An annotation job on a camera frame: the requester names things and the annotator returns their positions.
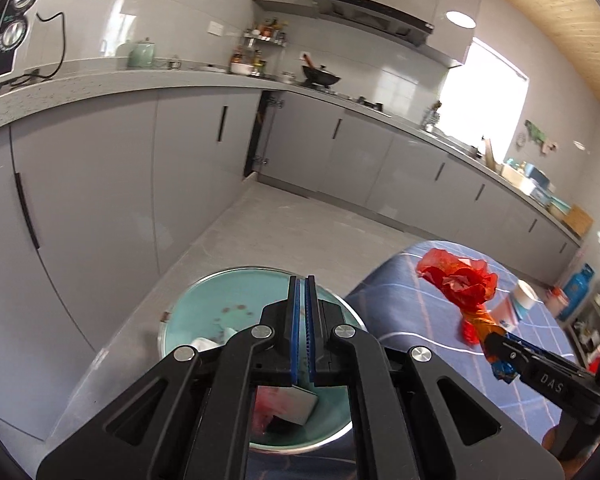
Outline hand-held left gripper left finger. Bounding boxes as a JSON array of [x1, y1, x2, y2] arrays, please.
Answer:
[[36, 275, 304, 480]]

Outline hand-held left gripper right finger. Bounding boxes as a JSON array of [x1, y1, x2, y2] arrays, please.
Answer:
[[304, 275, 556, 480]]

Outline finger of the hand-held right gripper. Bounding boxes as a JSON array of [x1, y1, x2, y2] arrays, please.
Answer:
[[482, 332, 532, 387]]

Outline white square box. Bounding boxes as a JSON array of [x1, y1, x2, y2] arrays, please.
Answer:
[[270, 385, 322, 427]]

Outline clear plastic bag red print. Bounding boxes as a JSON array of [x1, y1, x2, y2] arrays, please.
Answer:
[[252, 385, 281, 435]]

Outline teal round bin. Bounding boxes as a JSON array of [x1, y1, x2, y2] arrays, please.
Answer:
[[157, 266, 368, 453]]

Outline white paper cup blue label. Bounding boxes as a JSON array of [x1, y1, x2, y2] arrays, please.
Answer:
[[495, 280, 539, 334]]

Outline white orange bucket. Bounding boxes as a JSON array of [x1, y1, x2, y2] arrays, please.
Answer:
[[545, 287, 571, 314]]

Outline blue plaid tablecloth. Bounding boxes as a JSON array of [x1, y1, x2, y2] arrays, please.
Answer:
[[345, 240, 600, 447]]

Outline crumpled white tissue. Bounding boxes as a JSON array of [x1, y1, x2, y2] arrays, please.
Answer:
[[190, 327, 238, 354]]

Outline blue gas cylinder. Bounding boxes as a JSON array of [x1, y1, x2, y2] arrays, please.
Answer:
[[562, 264, 595, 319]]

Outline wooden cutting board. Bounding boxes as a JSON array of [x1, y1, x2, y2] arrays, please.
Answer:
[[562, 204, 595, 239]]

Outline white basin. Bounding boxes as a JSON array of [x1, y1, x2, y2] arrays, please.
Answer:
[[502, 164, 536, 192]]

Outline blue storage box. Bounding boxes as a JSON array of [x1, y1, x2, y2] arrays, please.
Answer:
[[522, 162, 552, 187]]

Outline leaning wooden board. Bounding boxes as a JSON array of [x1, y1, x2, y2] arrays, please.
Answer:
[[480, 135, 504, 169]]

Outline metal utensil holder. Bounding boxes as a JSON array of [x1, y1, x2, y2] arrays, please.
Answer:
[[422, 102, 444, 131]]

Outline grey kitchen counter cabinets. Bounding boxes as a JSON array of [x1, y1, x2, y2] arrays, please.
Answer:
[[0, 57, 584, 442]]

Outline bright window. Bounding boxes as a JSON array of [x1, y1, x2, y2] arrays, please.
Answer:
[[440, 40, 531, 162]]

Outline black wok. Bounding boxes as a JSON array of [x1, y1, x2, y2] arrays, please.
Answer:
[[300, 57, 342, 89]]

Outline metal spice rack with bottles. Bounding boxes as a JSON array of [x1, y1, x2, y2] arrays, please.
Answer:
[[228, 17, 289, 79]]

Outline grey range hood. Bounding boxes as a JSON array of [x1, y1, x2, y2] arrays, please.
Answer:
[[312, 0, 468, 69]]

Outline round ceiling light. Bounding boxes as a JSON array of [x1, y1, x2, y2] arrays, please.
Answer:
[[445, 10, 477, 30]]

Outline black appliance with dials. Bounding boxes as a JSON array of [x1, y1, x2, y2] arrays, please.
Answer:
[[0, 0, 56, 97]]

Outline green wall decoration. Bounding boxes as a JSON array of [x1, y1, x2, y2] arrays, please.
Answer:
[[524, 120, 559, 154]]

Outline black power cable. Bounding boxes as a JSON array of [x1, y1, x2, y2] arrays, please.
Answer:
[[10, 10, 67, 84]]

